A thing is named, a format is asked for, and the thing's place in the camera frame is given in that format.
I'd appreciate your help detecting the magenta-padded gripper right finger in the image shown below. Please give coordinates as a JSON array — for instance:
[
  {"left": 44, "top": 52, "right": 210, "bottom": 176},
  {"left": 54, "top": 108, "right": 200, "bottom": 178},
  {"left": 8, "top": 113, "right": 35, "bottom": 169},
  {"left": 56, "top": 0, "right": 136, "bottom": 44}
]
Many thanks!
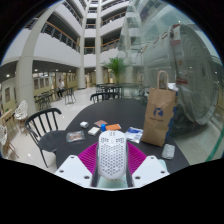
[{"left": 125, "top": 142, "right": 170, "bottom": 189}]

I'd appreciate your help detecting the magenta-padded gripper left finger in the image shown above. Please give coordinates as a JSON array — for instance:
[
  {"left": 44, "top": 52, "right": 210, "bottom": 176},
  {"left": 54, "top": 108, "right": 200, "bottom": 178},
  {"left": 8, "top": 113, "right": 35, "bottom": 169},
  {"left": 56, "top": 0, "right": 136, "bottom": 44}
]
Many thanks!
[{"left": 54, "top": 142, "right": 100, "bottom": 189}]

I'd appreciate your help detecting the white perforated computer mouse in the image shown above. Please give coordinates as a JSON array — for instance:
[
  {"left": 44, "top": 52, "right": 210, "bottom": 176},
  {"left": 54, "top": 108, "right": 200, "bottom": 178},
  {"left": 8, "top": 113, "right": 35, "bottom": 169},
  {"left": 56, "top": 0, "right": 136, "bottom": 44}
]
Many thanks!
[{"left": 96, "top": 130, "right": 129, "bottom": 180}]

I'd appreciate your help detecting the grey smartphone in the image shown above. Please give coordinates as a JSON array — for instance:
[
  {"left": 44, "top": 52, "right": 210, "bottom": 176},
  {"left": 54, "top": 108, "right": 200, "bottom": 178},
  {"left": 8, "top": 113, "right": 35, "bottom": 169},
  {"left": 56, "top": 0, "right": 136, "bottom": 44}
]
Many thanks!
[{"left": 160, "top": 143, "right": 176, "bottom": 161}]

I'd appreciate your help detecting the clear plastic snack bag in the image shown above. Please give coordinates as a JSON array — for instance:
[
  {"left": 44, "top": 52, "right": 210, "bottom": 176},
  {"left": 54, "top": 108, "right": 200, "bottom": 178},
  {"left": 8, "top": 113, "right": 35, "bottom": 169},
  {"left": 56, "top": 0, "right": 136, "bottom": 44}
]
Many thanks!
[{"left": 65, "top": 130, "right": 86, "bottom": 144}]

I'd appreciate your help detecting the white and blue plastic packet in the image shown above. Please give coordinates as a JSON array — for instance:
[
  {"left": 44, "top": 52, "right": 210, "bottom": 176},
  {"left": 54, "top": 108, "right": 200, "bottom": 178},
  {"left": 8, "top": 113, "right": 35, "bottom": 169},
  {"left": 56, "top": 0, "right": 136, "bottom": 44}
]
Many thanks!
[{"left": 124, "top": 126, "right": 144, "bottom": 144}]

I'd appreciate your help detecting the black wooden chair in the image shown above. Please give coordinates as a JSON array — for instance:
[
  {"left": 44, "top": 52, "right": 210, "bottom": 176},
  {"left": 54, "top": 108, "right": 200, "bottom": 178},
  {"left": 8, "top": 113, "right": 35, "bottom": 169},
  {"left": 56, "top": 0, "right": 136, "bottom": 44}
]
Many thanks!
[
  {"left": 89, "top": 92, "right": 121, "bottom": 104},
  {"left": 24, "top": 107, "right": 68, "bottom": 169}
]

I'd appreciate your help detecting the brown packet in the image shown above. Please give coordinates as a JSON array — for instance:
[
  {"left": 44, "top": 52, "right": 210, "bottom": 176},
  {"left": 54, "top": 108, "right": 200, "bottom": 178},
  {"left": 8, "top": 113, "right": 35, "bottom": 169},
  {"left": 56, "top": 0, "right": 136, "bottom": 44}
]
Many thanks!
[{"left": 93, "top": 119, "right": 108, "bottom": 128}]

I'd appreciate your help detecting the orange card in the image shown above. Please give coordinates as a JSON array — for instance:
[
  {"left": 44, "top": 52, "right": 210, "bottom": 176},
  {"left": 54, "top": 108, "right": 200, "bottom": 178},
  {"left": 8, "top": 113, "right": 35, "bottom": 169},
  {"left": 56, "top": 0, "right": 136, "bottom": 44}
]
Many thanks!
[{"left": 105, "top": 123, "right": 122, "bottom": 132}]

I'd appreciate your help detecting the brown paper bag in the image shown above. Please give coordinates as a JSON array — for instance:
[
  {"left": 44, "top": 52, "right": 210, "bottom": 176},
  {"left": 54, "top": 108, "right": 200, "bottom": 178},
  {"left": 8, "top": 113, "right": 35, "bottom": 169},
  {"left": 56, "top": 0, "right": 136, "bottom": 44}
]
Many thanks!
[{"left": 140, "top": 70, "right": 178, "bottom": 148}]

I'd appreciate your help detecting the group of dark chairs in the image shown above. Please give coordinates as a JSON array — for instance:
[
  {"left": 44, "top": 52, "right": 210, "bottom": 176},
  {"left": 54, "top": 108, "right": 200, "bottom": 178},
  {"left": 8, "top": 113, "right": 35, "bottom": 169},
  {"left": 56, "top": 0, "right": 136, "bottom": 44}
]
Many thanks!
[{"left": 33, "top": 87, "right": 78, "bottom": 111}]

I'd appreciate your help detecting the white lattice chair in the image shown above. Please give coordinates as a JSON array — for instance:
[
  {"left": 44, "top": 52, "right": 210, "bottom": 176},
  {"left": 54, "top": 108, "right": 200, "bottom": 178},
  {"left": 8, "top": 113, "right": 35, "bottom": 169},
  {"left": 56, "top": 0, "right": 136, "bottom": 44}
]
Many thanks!
[
  {"left": 0, "top": 124, "right": 19, "bottom": 159},
  {"left": 13, "top": 99, "right": 29, "bottom": 126}
]

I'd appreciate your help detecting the person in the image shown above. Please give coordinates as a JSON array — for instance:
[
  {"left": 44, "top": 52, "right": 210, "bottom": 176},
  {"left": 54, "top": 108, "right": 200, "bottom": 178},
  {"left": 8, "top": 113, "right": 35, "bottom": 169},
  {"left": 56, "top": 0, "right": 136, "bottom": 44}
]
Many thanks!
[{"left": 55, "top": 78, "right": 66, "bottom": 99}]

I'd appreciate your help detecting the potted palm plant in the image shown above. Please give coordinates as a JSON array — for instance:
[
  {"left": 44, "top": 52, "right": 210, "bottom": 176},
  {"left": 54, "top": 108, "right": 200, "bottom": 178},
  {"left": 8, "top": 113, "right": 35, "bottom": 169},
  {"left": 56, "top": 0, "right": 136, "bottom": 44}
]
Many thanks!
[{"left": 102, "top": 57, "right": 129, "bottom": 85}]

